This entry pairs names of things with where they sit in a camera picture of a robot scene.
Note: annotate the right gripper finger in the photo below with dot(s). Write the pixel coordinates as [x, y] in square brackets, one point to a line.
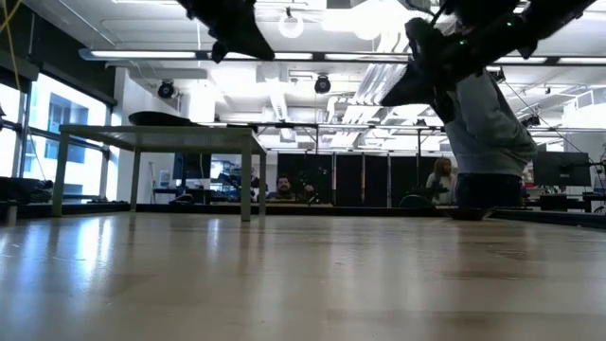
[419, 90]
[447, 109]

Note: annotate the black round wavy mini plate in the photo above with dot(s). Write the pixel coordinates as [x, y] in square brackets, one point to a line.
[156, 118]

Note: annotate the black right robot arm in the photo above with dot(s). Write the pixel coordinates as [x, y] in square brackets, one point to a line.
[558, 12]

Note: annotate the white ceiling pipe bundle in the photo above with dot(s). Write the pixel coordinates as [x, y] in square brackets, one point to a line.
[374, 83]

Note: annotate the person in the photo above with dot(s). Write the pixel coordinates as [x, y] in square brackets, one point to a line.
[492, 137]
[283, 187]
[442, 177]

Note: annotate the black round ceiling fixture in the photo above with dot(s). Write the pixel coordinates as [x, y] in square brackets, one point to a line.
[165, 89]
[322, 84]

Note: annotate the long ceiling light bar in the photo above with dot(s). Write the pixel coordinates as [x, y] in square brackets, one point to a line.
[142, 54]

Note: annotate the black room divider panel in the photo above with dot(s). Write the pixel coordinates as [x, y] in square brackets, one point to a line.
[407, 175]
[349, 175]
[376, 175]
[312, 166]

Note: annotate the dark office chair back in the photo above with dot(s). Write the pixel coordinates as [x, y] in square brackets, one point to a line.
[182, 199]
[416, 201]

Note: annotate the black computer monitor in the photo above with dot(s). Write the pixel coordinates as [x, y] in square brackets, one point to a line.
[561, 168]

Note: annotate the large bright window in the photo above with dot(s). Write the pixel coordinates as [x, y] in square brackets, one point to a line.
[85, 170]

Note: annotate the black background rig frame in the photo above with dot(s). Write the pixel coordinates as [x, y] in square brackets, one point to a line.
[293, 125]

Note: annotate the dark wall screen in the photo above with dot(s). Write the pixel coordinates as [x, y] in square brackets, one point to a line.
[191, 166]

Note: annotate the black aluminium table frame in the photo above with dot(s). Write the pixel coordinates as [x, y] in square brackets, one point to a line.
[331, 208]

